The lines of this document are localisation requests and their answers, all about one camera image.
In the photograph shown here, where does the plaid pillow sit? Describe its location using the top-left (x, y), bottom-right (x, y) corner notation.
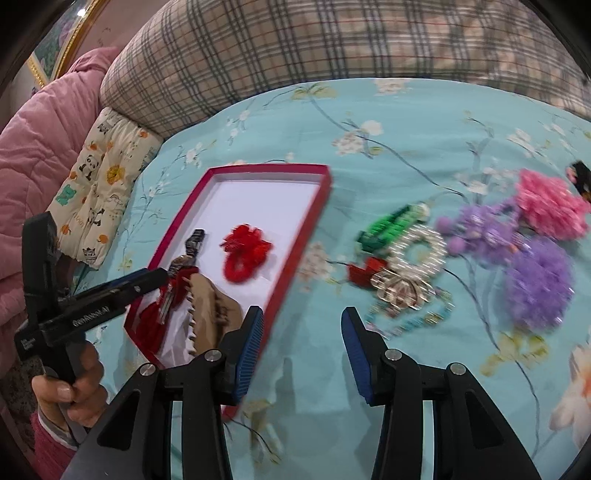
top-left (99, 0), bottom-right (585, 139)

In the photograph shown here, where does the green braided hair tie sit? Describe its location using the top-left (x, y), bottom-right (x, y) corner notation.
top-left (356, 204), bottom-right (430, 252)

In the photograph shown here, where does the purple cartoon pompom hair tie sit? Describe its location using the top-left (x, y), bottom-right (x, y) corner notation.
top-left (436, 198), bottom-right (532, 268)

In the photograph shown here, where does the pink quilted blanket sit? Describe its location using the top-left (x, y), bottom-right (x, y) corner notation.
top-left (0, 46), bottom-right (122, 370)

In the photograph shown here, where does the metal fan-shaped hair clip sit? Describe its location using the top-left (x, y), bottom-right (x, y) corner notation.
top-left (370, 270), bottom-right (435, 308)

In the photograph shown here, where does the red velvet cloth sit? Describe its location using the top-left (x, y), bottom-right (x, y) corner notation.
top-left (134, 270), bottom-right (199, 356)

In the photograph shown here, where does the pastel bead bracelet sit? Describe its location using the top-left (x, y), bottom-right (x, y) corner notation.
top-left (365, 288), bottom-right (455, 340)

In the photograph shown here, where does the dark floral patterned cloth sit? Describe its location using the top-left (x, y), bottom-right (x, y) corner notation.
top-left (0, 362), bottom-right (38, 455)

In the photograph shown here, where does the gold framed picture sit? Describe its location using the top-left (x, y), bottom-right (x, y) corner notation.
top-left (28, 0), bottom-right (109, 88)

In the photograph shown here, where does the small red flower clip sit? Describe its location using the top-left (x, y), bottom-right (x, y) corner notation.
top-left (347, 257), bottom-right (389, 289)

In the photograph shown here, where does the cartoon animal print pillow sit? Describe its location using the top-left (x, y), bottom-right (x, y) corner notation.
top-left (46, 107), bottom-right (162, 271)

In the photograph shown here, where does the pearl bead hair tie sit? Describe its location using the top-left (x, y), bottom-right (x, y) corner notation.
top-left (387, 228), bottom-right (448, 278)

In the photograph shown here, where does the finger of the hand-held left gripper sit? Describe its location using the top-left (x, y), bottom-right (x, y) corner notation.
top-left (111, 268), bottom-right (171, 304)
top-left (92, 271), bottom-right (151, 289)

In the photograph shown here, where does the person's left hand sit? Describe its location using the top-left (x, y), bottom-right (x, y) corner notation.
top-left (31, 344), bottom-right (108, 428)

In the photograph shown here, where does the red scrunchie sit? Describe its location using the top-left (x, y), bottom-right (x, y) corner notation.
top-left (219, 224), bottom-right (274, 283)

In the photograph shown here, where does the pink lace flower scrunchie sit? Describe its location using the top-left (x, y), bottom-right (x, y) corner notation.
top-left (513, 168), bottom-right (586, 241)

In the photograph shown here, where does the person's left forearm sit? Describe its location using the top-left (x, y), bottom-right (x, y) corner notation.
top-left (30, 408), bottom-right (81, 480)

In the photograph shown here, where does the black-haired doll hair clip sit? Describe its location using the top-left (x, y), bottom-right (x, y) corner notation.
top-left (566, 160), bottom-right (591, 204)

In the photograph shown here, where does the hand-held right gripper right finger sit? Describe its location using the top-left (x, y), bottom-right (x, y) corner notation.
top-left (341, 306), bottom-right (543, 480)

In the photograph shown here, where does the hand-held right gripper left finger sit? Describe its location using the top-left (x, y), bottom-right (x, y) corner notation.
top-left (60, 305), bottom-right (265, 480)

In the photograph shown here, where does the teal floral bedsheet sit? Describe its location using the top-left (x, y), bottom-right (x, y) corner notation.
top-left (74, 78), bottom-right (591, 480)

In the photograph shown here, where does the red shallow box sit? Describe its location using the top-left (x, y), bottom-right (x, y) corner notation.
top-left (124, 164), bottom-right (333, 422)

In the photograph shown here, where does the purple flower scrunchie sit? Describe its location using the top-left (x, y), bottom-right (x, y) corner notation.
top-left (503, 237), bottom-right (575, 330)

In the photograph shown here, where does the beige hair claw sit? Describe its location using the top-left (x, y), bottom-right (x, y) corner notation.
top-left (187, 274), bottom-right (243, 356)

